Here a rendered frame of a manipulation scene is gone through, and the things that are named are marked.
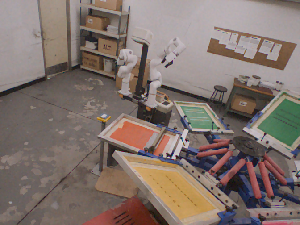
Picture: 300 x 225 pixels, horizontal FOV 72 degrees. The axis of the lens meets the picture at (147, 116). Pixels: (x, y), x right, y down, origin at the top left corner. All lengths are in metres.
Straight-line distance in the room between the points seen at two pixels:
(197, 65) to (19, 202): 4.82
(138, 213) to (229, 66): 4.80
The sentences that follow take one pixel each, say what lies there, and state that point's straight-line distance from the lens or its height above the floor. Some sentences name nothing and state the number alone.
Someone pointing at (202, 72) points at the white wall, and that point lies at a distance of 5.86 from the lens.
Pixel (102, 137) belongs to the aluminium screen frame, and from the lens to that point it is 2.26.
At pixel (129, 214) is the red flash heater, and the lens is 1.52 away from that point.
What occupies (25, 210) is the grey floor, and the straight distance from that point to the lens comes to 3.00.
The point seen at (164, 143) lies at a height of 0.95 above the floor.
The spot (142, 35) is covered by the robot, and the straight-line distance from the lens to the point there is 2.40.
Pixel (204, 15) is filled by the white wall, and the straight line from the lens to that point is 5.67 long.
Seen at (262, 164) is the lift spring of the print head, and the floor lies 1.25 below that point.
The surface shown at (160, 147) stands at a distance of 2.29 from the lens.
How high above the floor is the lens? 2.38
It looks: 31 degrees down
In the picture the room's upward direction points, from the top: 11 degrees clockwise
